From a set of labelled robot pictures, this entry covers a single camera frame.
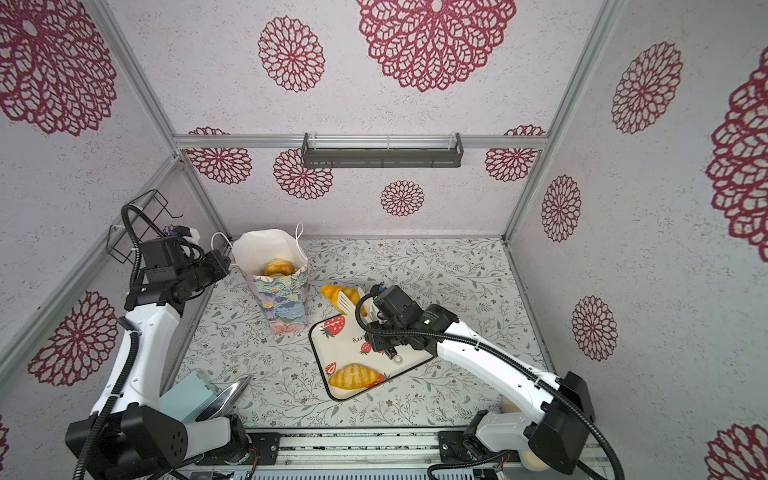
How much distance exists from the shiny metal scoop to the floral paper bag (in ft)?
0.58

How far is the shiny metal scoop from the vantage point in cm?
80

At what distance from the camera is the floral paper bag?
795 mm
